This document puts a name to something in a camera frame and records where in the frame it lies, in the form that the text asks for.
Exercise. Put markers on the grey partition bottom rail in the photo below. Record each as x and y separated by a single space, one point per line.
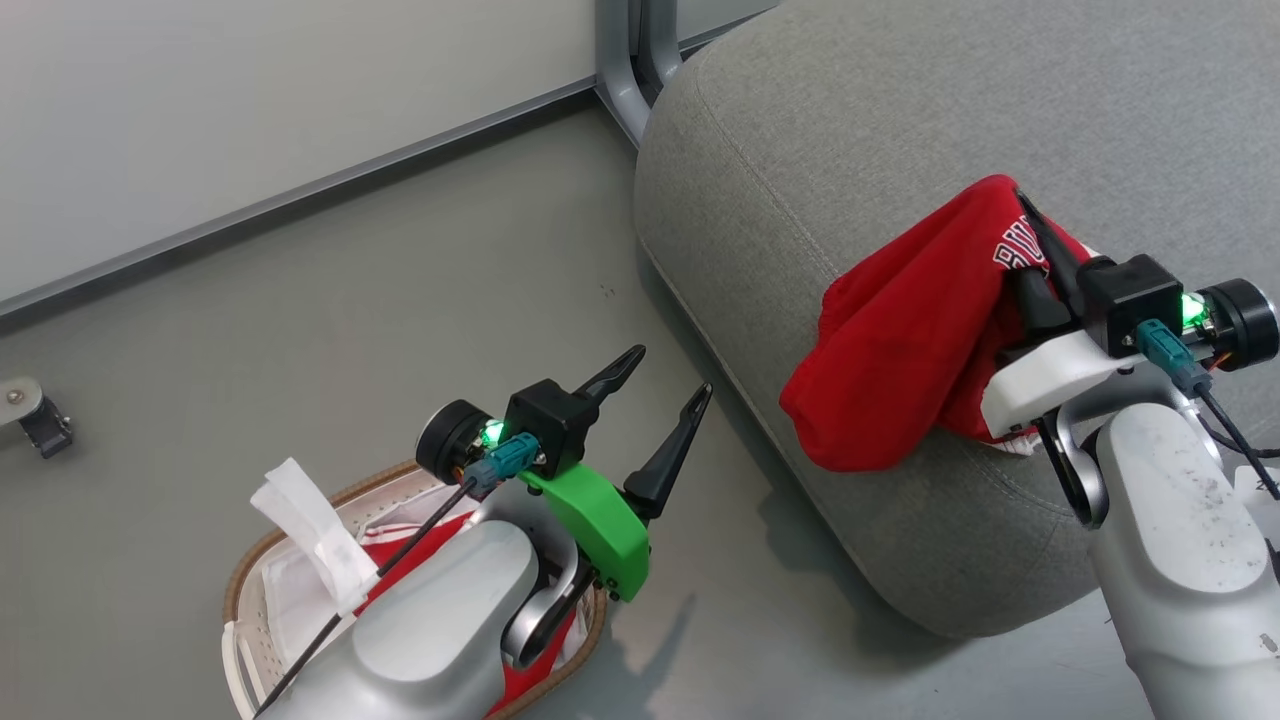
300 190

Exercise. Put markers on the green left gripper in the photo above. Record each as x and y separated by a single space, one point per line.
600 530

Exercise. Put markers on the grey partition foot with plate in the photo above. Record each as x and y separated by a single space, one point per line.
15 400

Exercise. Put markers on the red garment with white lettering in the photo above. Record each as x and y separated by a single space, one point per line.
900 340

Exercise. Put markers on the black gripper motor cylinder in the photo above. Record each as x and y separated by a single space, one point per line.
1245 325
445 440

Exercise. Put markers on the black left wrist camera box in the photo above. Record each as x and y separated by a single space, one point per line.
545 420

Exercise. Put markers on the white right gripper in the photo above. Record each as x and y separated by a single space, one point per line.
1040 385

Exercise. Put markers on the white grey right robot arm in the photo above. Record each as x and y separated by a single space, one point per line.
1170 520

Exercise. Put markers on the white thin cloth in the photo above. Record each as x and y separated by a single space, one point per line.
300 510

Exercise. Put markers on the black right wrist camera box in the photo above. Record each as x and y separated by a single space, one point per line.
1130 295

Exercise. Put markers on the grey fabric sofa seat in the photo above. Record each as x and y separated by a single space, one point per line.
800 120

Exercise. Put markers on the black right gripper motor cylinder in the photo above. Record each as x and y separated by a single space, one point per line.
1245 325

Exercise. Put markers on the white laundry basket brown rim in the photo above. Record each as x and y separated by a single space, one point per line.
395 492

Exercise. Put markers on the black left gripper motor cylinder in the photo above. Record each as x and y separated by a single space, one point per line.
445 440

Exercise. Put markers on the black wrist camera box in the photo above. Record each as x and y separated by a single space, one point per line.
1130 295
545 420

